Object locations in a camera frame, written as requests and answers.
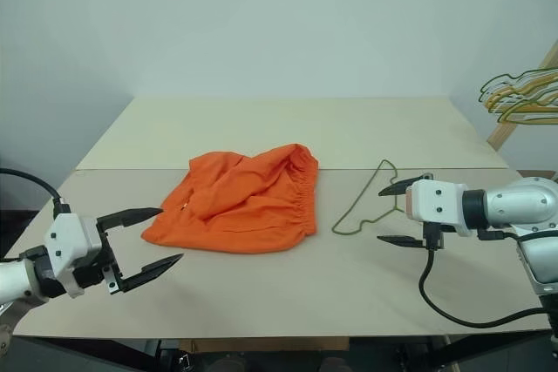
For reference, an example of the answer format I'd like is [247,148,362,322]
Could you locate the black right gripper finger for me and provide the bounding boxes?
[378,176,428,198]
[376,234,426,250]

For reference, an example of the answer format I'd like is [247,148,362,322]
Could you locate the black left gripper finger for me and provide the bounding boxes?
[119,253,185,294]
[97,206,166,232]

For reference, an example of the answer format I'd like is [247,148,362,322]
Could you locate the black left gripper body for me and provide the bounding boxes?
[72,217,126,296]

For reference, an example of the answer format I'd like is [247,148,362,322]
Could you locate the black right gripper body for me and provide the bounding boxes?
[418,220,447,253]

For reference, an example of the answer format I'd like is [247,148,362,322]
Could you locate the olive green wire hanger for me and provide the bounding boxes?
[331,158,413,239]

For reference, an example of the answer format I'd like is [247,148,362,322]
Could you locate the orange shorts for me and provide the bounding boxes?
[140,142,321,256]

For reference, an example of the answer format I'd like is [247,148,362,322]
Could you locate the wooden clothes rack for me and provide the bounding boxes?
[486,37,558,152]

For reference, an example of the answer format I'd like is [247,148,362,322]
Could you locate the brown cardboard panel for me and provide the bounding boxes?
[177,337,350,353]

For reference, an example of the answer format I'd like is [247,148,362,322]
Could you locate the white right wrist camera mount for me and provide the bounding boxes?
[405,179,474,238]

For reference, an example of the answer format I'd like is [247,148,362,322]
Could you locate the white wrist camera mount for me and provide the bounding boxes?
[405,179,474,238]
[43,213,104,300]

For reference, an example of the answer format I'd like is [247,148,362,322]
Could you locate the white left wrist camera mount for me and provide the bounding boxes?
[43,213,104,300]

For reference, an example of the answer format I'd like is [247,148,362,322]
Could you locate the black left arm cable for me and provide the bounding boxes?
[0,167,71,219]

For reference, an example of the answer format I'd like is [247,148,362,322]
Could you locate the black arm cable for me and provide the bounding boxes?
[0,167,71,219]
[418,227,548,330]

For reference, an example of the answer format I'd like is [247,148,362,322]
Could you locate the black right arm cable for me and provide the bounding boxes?
[418,227,548,330]

